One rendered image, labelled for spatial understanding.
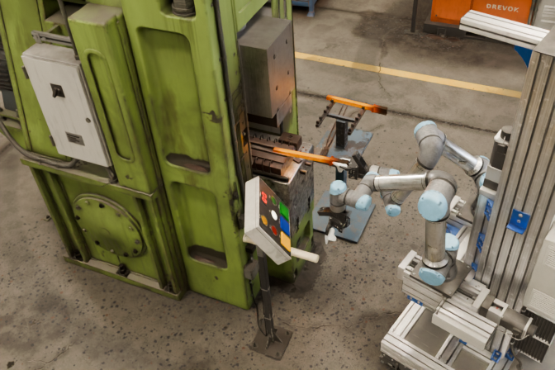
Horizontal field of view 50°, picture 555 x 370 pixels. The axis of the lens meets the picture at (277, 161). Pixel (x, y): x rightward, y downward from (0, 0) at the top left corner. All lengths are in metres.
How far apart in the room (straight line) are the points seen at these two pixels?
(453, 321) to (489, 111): 2.86
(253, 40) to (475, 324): 1.69
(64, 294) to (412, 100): 3.31
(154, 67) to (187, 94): 0.20
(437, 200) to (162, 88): 1.40
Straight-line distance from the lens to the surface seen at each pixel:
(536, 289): 2.98
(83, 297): 4.22
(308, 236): 4.03
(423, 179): 2.65
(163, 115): 3.07
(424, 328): 3.59
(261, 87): 2.93
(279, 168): 3.30
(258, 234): 2.74
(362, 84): 5.70
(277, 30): 2.94
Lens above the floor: 3.17
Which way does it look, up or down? 41 degrees down
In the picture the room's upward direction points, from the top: 4 degrees counter-clockwise
